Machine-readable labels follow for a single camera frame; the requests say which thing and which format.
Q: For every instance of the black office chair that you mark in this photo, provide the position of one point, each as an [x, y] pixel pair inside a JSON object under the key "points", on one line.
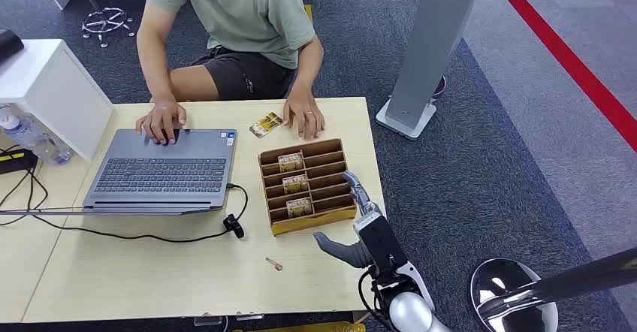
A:
{"points": [[104, 21]]}

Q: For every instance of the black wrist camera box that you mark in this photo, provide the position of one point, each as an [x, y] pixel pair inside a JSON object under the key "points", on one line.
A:
{"points": [[380, 242]]}

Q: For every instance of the black clip-on device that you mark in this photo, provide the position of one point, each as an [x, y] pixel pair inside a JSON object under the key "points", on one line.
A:
{"points": [[234, 226]]}

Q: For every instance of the hotel key card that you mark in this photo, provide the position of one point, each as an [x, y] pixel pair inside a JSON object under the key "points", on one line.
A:
{"points": [[265, 124], [290, 162], [299, 207], [295, 184]]}

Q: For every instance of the red barrier strip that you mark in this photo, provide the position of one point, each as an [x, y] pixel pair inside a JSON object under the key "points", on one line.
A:
{"points": [[562, 51]]}

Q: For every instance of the black and yellow box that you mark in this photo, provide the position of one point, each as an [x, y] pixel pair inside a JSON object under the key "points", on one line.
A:
{"points": [[15, 161]]}

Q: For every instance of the cardboard card holder box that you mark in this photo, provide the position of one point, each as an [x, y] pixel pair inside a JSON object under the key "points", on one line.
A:
{"points": [[323, 183]]}

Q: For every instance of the chrome round stand base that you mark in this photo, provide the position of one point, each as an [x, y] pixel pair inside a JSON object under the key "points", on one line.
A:
{"points": [[497, 282]]}

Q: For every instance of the yellow object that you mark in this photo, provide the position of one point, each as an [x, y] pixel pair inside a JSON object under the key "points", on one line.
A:
{"points": [[308, 328]]}

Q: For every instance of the white cabinet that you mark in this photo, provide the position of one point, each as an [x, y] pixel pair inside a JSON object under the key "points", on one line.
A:
{"points": [[54, 91]]}

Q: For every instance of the clear table bracket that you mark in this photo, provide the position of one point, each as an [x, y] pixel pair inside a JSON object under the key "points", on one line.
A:
{"points": [[208, 320], [250, 316]]}

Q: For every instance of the grey laptop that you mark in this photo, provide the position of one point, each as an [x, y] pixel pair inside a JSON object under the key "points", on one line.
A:
{"points": [[164, 175]]}

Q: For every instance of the grey kiosk pillar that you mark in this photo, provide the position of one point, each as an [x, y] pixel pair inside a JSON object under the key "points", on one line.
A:
{"points": [[428, 46]]}

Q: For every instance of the black device on cabinet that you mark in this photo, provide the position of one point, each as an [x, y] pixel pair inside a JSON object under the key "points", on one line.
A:
{"points": [[9, 43]]}

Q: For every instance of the dark round base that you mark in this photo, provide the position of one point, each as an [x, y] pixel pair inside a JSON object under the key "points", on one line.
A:
{"points": [[441, 87]]}

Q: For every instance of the person's right hand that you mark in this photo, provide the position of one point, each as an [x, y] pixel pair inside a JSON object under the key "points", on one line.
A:
{"points": [[161, 118]]}

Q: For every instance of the small tan tag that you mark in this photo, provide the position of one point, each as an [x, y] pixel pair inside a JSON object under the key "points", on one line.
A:
{"points": [[273, 264]]}

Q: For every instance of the yellow floor tape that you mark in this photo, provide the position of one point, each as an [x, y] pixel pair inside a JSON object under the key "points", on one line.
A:
{"points": [[308, 12]]}

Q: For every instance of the person's left forearm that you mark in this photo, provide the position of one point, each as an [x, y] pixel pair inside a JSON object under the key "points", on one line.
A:
{"points": [[308, 71]]}

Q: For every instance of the person's right forearm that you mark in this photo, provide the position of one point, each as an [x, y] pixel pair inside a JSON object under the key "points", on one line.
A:
{"points": [[153, 71]]}

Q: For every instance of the person's left hand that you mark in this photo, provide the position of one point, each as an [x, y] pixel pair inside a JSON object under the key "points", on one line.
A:
{"points": [[303, 116]]}

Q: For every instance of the clear water bottle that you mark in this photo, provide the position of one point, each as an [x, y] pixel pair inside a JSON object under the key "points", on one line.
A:
{"points": [[30, 140]]}

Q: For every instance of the person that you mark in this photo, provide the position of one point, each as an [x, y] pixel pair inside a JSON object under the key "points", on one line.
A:
{"points": [[239, 16]]}

